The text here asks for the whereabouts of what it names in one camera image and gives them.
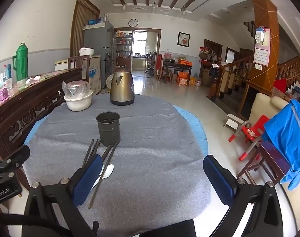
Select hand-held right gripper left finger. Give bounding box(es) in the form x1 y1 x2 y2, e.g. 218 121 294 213
22 154 103 237

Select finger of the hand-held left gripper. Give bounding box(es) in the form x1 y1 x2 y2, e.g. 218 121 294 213
4 144 31 169

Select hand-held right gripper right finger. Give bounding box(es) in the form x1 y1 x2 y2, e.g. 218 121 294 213
202 155 284 237

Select grey perforated utensil holder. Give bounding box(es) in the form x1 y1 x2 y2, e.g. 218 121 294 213
96 112 121 147

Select blue table cover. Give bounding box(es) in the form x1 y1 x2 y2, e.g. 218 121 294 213
24 105 209 158

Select carved wooden sideboard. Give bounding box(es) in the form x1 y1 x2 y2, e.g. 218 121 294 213
0 68 84 178

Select white step stool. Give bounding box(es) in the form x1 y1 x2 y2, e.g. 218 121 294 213
223 114 245 130

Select dark wooden stool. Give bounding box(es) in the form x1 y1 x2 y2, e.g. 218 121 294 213
236 141 291 185

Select red plastic child chair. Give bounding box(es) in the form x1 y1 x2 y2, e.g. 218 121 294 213
228 115 270 162

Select grey table cloth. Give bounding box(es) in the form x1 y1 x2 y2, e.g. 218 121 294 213
23 94 212 230

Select white bowl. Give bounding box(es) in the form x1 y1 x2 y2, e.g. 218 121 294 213
64 90 94 111

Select blue raincoat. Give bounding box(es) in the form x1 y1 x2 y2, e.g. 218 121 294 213
262 99 300 191

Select plastic bottle with blue label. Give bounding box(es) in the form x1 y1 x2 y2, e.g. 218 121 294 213
2 64 12 82

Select cream armchair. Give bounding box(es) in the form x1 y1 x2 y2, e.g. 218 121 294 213
249 93 290 129

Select green thermos jug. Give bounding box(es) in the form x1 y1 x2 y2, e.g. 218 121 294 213
12 43 29 82

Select gold electric kettle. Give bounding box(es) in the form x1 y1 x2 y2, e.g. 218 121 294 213
110 65 135 106

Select small white cabinet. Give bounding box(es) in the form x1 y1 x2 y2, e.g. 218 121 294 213
54 59 69 71

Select orange carton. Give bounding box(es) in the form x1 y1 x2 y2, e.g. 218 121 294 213
177 71 190 86

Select wooden stair railing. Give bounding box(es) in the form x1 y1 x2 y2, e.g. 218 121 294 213
209 55 254 102

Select dark wooden chair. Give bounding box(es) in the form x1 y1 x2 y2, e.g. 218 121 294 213
67 55 90 83

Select dark wooden side table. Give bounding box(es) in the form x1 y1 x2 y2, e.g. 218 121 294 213
162 62 193 83

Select shelf with bottles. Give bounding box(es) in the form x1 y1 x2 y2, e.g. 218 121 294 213
114 30 134 65

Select grey refrigerator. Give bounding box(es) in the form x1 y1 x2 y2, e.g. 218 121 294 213
83 22 116 89

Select brown striped curtain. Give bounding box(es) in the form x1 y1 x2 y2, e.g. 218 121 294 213
70 0 100 57

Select orange wooden column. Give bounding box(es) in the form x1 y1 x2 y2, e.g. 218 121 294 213
246 0 280 97

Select black cable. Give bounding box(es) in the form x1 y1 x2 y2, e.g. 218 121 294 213
0 212 71 237

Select pink wall calendar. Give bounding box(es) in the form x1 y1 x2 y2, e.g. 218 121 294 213
253 27 271 67

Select framed wall picture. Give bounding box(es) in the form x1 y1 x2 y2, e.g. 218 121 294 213
178 32 190 47

